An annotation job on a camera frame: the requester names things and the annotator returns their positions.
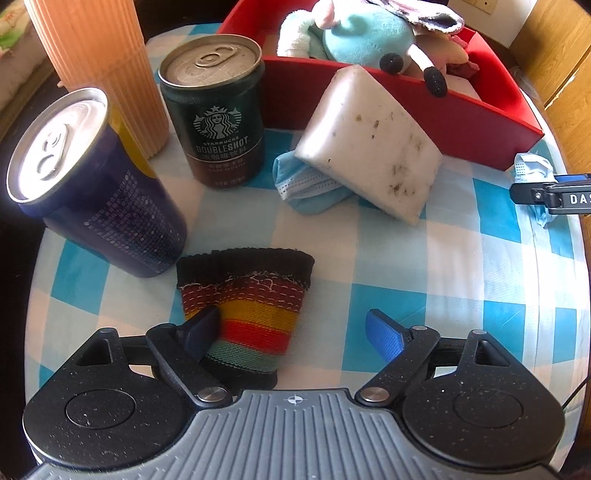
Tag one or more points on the white towel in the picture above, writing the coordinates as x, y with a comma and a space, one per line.
295, 37

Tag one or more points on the pink plush toy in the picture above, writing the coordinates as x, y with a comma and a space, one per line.
443, 50

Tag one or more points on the red cardboard box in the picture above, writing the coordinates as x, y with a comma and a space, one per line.
461, 124

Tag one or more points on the teal plush toy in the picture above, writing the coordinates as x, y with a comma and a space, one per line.
364, 37

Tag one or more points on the blue face mask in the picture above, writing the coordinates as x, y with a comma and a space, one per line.
300, 189
531, 166

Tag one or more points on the white sponge block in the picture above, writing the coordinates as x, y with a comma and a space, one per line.
369, 138

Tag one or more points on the striped knit cup sleeve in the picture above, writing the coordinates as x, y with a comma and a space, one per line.
258, 318

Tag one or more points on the blue white checkered cloth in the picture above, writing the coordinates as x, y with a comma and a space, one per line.
461, 258

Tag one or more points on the orange ribbed cup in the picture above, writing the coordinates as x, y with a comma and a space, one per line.
101, 69

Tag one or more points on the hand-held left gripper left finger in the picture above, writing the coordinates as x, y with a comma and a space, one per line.
203, 330

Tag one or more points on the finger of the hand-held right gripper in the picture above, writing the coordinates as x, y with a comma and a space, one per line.
531, 194

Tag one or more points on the dark blue drink can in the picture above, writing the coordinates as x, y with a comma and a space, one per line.
115, 207

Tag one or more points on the dark green coffee can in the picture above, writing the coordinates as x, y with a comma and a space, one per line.
217, 115

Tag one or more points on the beige wall outlet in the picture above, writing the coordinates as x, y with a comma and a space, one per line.
478, 4

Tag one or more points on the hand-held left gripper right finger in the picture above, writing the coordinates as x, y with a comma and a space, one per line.
385, 334

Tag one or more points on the wooden wardrobe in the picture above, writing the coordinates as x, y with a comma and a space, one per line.
554, 46

